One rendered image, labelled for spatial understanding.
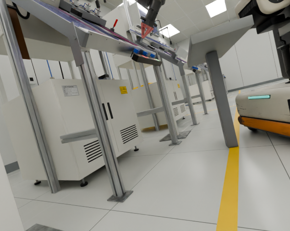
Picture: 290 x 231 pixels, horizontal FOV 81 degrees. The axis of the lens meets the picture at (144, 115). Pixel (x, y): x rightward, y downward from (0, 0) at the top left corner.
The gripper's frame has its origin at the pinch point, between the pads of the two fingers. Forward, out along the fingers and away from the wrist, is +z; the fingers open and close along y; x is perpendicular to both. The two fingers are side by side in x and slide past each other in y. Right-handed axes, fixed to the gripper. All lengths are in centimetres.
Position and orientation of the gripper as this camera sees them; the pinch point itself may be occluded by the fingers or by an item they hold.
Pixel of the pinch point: (143, 36)
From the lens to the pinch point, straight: 110.1
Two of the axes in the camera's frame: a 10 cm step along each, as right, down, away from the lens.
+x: 7.7, 5.4, -3.3
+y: -4.9, 1.9, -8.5
